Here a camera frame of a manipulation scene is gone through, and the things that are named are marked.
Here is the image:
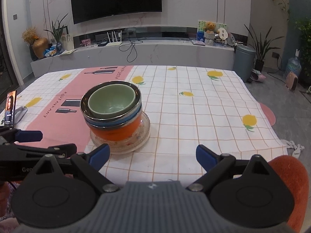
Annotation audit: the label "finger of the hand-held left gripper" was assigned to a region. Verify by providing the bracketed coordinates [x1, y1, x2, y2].
[15, 144, 77, 161]
[0, 127, 43, 144]

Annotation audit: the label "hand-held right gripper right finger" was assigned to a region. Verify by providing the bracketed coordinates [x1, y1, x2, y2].
[186, 144, 280, 195]

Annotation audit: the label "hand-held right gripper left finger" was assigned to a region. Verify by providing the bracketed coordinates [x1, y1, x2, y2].
[23, 143, 121, 195]

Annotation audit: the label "orange steel bowl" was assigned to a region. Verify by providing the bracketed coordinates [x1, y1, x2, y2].
[88, 113, 143, 142]

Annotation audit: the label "scalloped clear glass plate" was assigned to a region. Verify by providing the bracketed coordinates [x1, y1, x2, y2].
[90, 112, 150, 154]

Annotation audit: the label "blue steel bowl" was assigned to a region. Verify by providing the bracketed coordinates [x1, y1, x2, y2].
[80, 82, 142, 129]

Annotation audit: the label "green ceramic bowl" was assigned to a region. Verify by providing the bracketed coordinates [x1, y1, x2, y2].
[88, 85, 136, 119]

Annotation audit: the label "pink printed table mat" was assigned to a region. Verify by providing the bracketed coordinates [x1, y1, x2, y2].
[16, 65, 135, 151]

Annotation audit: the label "grey pouch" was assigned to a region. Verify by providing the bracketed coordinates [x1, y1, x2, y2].
[15, 105, 28, 123]

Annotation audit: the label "orange fuzzy stool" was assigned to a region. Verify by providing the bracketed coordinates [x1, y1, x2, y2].
[268, 155, 308, 233]
[0, 182, 20, 224]

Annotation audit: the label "smartphone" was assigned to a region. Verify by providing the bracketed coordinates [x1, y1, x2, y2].
[1, 90, 17, 128]

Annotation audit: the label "lemon-print checkered tablecloth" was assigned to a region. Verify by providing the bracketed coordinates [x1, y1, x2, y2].
[10, 65, 289, 185]

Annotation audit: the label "pink round mat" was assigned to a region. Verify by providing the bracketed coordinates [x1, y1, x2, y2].
[259, 102, 275, 127]

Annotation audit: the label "dark glass door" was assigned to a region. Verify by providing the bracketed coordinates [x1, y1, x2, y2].
[0, 12, 18, 90]

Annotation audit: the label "blue snack packets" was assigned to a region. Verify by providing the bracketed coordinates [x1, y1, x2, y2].
[43, 45, 59, 57]

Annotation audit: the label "gold vase with dried flowers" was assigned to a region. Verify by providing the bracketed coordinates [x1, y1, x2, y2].
[22, 27, 49, 59]

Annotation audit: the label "grey socks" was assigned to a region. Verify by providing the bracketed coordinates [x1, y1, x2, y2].
[279, 139, 305, 158]

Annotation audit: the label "patterned slippers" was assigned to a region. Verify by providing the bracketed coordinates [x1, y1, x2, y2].
[248, 69, 266, 83]

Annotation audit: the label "grey trash bin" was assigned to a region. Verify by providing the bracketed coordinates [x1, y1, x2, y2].
[233, 44, 257, 82]

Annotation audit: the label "white printed bag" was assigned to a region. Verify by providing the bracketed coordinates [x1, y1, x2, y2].
[61, 32, 74, 51]

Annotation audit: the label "long-leaf potted plant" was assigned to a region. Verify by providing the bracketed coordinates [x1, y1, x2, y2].
[244, 24, 285, 73]

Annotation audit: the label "grass plant in blue vase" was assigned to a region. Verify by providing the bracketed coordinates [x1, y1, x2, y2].
[44, 13, 70, 52]

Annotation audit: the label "grey marble TV console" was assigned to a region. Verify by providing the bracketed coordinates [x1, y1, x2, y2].
[30, 24, 243, 78]

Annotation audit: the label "white router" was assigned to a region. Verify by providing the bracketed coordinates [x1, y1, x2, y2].
[104, 30, 122, 47]

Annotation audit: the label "pink space heater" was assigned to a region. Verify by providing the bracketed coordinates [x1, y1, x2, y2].
[285, 71, 299, 91]

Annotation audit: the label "white round hand fan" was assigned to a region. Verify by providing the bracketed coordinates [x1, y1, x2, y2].
[217, 27, 229, 46]

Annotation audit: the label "blue water jug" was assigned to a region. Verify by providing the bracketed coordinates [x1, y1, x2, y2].
[285, 57, 302, 78]

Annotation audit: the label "brown teddy bear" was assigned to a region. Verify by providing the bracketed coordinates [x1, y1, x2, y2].
[204, 22, 217, 45]

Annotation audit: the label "green picture card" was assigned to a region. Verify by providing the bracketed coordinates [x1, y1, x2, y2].
[197, 20, 227, 40]

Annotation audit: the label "black television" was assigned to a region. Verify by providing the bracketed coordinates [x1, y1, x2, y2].
[70, 0, 163, 25]

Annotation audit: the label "bushy green climbing plant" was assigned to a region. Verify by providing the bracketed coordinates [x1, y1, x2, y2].
[294, 18, 311, 73]

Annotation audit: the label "black cable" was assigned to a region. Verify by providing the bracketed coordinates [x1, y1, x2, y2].
[119, 37, 147, 63]

